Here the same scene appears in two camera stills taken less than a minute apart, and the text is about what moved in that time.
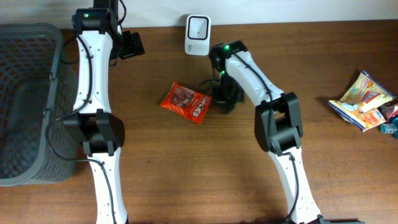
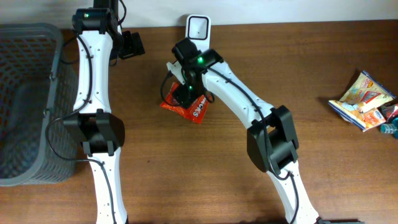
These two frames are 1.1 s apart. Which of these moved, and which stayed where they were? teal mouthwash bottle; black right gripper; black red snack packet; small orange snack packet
Moved: black right gripper
Stayed: teal mouthwash bottle; small orange snack packet; black red snack packet
